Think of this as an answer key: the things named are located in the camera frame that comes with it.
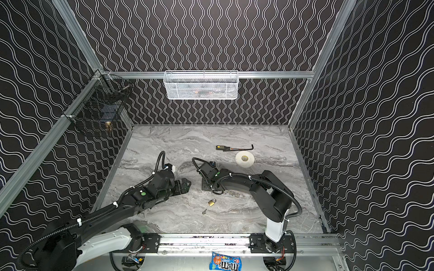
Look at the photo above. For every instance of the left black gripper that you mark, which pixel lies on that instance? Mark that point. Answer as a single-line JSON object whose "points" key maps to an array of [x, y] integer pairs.
{"points": [[177, 186]]}

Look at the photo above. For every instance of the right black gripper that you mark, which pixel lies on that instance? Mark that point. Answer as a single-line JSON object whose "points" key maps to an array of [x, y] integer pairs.
{"points": [[207, 179]]}

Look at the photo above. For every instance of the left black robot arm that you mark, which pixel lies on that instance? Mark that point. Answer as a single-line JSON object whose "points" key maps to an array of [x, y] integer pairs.
{"points": [[61, 247]]}

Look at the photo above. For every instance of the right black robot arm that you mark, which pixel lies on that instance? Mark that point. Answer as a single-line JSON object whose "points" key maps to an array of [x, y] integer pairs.
{"points": [[273, 198]]}

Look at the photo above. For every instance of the brass padlock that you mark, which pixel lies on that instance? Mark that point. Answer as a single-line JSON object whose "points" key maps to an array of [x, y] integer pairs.
{"points": [[212, 202]]}

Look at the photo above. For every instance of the black yellow pry tool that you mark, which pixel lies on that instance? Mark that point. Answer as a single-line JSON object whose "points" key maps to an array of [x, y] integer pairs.
{"points": [[229, 149]]}

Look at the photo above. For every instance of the white tape roll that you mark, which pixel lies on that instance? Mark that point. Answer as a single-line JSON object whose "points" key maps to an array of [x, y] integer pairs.
{"points": [[244, 159]]}

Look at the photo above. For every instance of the m&m candy bag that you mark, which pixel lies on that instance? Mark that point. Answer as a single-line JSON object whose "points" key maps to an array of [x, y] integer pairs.
{"points": [[220, 262]]}

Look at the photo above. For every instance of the brass item in basket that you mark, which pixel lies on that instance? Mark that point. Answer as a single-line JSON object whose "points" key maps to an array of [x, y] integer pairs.
{"points": [[108, 126]]}

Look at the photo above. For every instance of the white mesh basket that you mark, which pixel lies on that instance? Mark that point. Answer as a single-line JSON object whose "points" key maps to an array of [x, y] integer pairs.
{"points": [[201, 84]]}

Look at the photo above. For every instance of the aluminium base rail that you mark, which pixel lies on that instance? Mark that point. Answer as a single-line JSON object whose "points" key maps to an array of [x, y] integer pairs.
{"points": [[197, 244]]}

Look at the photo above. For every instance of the black wire basket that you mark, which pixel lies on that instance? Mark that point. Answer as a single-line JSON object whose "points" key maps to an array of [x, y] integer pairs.
{"points": [[105, 102]]}

